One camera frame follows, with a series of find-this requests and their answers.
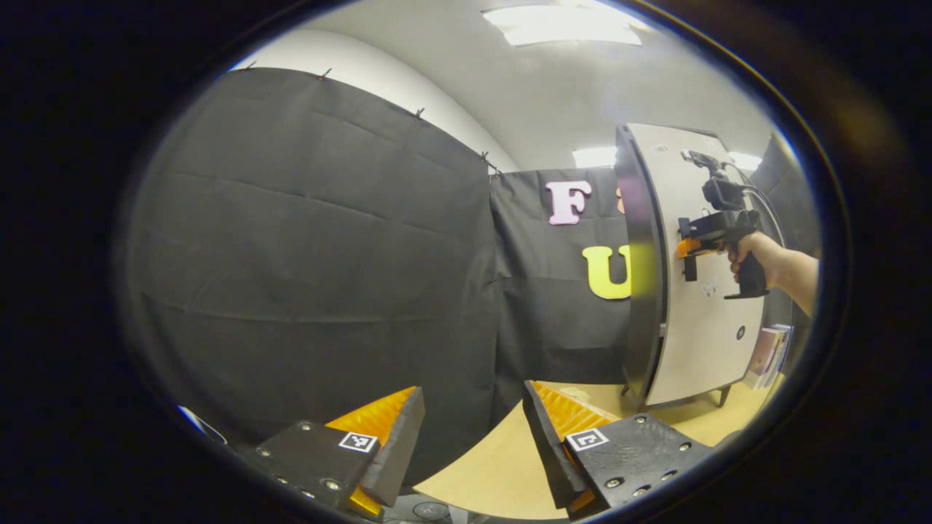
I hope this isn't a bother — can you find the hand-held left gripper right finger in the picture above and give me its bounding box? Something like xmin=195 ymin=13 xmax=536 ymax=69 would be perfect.
xmin=521 ymin=379 xmax=716 ymax=521

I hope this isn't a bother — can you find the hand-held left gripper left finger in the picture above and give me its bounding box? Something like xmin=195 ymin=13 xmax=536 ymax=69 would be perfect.
xmin=239 ymin=386 xmax=427 ymax=520

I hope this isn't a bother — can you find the black cabinet door handle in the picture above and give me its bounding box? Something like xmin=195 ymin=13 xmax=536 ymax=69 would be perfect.
xmin=679 ymin=217 xmax=700 ymax=283

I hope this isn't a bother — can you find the dark grey cabinet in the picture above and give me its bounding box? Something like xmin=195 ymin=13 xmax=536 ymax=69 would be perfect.
xmin=614 ymin=122 xmax=773 ymax=412

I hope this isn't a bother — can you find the light grey cabinet door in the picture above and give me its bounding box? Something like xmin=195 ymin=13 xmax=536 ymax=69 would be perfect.
xmin=628 ymin=122 xmax=770 ymax=407

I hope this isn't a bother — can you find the black backdrop cloth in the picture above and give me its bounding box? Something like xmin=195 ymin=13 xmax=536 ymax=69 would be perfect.
xmin=120 ymin=67 xmax=824 ymax=467

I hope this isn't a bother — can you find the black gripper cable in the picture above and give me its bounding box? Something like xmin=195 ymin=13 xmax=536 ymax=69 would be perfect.
xmin=721 ymin=162 xmax=789 ymax=248

